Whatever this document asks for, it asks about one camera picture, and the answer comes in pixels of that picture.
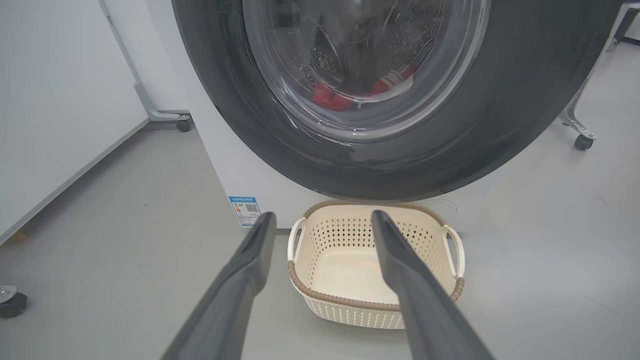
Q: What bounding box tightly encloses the white front-load washing machine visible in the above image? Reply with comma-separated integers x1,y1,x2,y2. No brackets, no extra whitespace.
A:
145,0,621,236

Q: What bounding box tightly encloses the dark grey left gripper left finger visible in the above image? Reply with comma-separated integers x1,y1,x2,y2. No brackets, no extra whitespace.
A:
161,212,277,360

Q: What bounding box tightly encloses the cream perforated laundry basket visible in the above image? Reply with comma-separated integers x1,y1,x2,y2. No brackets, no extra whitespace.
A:
287,200,466,330

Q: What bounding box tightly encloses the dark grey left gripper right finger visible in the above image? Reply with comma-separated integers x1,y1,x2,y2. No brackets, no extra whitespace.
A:
371,210,496,360

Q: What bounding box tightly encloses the black caster wheel with bracket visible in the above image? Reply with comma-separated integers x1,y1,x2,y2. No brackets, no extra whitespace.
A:
0,285,28,319

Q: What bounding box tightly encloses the blue energy label sticker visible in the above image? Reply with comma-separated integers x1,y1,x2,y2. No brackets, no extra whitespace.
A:
229,196,261,228

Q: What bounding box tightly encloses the steel washer drum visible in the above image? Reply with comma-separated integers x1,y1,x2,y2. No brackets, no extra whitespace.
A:
270,0,446,106

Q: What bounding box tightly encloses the black round glass washer door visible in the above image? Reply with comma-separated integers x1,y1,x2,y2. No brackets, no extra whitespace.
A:
171,0,621,202

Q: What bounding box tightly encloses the red and white garment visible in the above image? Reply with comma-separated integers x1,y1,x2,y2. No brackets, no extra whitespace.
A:
312,65,418,112

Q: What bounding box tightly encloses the grey metal frame leg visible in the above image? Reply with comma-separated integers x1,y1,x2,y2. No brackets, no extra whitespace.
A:
98,0,191,123
558,75,599,141

